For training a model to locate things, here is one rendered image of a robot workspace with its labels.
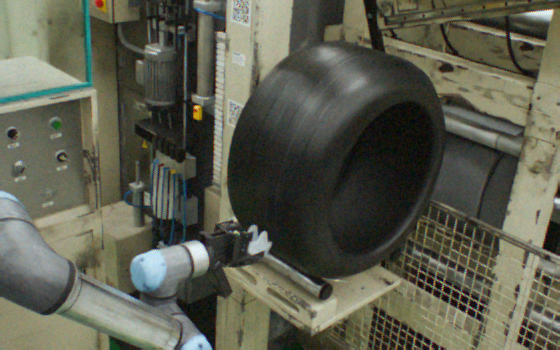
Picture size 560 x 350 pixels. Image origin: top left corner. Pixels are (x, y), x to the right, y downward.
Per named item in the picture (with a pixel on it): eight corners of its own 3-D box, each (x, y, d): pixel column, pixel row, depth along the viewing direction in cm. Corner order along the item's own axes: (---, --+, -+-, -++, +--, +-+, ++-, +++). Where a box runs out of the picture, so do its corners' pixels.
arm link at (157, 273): (125, 284, 135) (129, 248, 132) (169, 272, 142) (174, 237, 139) (146, 304, 130) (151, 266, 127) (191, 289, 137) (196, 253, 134)
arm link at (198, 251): (192, 285, 137) (169, 268, 142) (209, 280, 140) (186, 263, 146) (196, 253, 135) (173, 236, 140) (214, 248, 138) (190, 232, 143)
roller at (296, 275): (238, 224, 185) (245, 232, 189) (227, 237, 184) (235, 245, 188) (329, 281, 163) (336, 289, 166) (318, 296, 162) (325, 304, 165)
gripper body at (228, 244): (256, 232, 146) (214, 243, 137) (251, 266, 148) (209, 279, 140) (234, 218, 151) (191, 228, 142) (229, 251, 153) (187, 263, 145)
